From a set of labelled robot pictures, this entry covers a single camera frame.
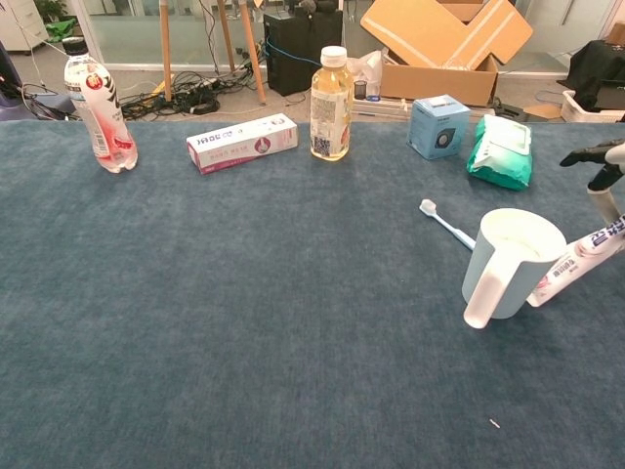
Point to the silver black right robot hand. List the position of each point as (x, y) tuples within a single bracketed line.
[(610, 149)]

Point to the white toothpaste tube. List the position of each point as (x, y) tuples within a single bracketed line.
[(576, 259)]

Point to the light blue toothbrush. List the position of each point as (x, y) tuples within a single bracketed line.
[(446, 225)]

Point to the yellow tea bottle white cap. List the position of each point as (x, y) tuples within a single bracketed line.
[(329, 112)]

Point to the white pink toothpaste box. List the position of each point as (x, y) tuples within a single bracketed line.
[(239, 144)]

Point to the clear bottle red label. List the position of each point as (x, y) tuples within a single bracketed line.
[(105, 122)]

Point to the white plastic basket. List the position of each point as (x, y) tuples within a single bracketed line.
[(578, 110)]

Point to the black cloth covered object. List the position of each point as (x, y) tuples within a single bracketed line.
[(600, 68)]

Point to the green wet wipes pack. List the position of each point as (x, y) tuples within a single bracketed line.
[(498, 161)]

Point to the small blue cardboard box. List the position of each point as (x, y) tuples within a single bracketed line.
[(437, 127)]

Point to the open brown cardboard box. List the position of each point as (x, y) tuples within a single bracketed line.
[(439, 83)]

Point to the aluminium profile rails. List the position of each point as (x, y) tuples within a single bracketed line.
[(381, 106)]

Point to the white plastic bag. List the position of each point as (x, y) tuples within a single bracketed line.
[(367, 63)]

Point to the tiny white scrap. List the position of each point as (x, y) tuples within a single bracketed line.
[(494, 423)]

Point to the black computer tower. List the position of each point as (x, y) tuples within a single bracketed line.
[(293, 58)]

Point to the wooden easel leg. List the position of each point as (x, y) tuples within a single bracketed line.
[(226, 34), (166, 49), (253, 54)]

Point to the blue carpet table mat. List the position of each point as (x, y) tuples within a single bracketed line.
[(146, 317)]

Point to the green plant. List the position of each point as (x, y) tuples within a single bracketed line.
[(61, 28)]

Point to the white cabinet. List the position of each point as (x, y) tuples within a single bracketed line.
[(19, 24)]

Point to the dark blue padded seat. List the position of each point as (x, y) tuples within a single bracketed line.
[(7, 73)]

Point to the black metal bracket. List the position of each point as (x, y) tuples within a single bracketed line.
[(510, 111)]

